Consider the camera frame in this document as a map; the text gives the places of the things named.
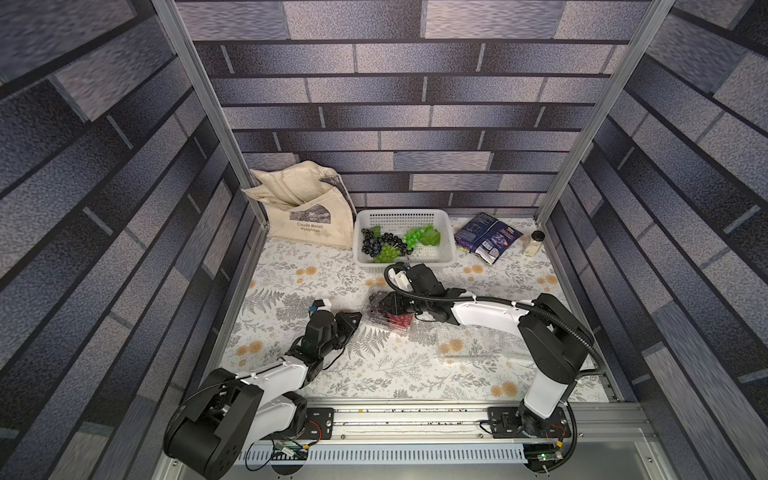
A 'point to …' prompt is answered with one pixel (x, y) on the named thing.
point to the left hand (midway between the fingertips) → (365, 314)
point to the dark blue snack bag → (485, 237)
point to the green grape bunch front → (388, 253)
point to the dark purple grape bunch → (375, 309)
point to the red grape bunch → (402, 322)
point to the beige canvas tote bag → (304, 202)
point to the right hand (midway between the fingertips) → (378, 302)
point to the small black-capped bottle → (533, 247)
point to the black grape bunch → (371, 245)
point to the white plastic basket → (398, 222)
